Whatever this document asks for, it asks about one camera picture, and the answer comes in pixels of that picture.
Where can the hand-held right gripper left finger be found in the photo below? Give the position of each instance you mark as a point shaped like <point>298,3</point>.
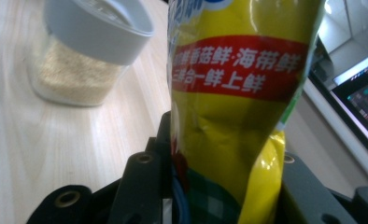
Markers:
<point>141,189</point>

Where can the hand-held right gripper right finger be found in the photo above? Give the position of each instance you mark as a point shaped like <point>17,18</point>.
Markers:
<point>309,199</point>

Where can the yellow seasoning pouch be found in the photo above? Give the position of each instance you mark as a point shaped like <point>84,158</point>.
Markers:
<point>235,124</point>

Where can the clear jar with white lid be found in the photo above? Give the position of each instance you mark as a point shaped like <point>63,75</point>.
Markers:
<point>95,34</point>

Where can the black computer monitor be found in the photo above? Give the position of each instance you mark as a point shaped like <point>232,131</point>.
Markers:
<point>365,99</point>

